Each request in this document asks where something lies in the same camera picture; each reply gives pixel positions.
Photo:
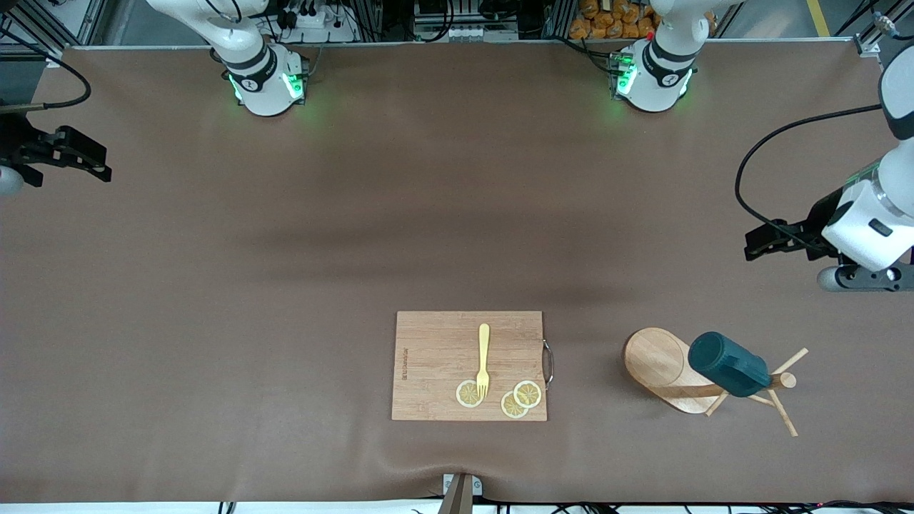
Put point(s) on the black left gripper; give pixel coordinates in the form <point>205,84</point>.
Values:
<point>821,218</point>

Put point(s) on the orange bread rolls pile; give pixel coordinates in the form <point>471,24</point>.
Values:
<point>614,21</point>

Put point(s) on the wooden mug rack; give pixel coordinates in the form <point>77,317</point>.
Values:
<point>657,364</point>

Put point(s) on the teal mug yellow inside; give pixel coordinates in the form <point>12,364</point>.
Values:
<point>728,364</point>

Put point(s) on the brown table mat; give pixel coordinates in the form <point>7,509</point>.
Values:
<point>285,250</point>

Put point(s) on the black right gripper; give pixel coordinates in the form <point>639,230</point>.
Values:
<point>16,146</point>

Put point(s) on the metal camera mount bar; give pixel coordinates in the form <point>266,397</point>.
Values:
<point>460,496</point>

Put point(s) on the lemon slice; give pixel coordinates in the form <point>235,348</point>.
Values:
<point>510,409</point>
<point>466,396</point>
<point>528,393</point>

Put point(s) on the yellow plastic fork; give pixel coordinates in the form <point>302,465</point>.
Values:
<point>484,343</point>

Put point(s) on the white power strip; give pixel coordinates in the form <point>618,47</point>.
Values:
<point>314,28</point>

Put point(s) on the aluminium frame post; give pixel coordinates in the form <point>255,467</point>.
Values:
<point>71,21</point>
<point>871,43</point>

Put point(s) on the silver terminal block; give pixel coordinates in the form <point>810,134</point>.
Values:
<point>464,32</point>

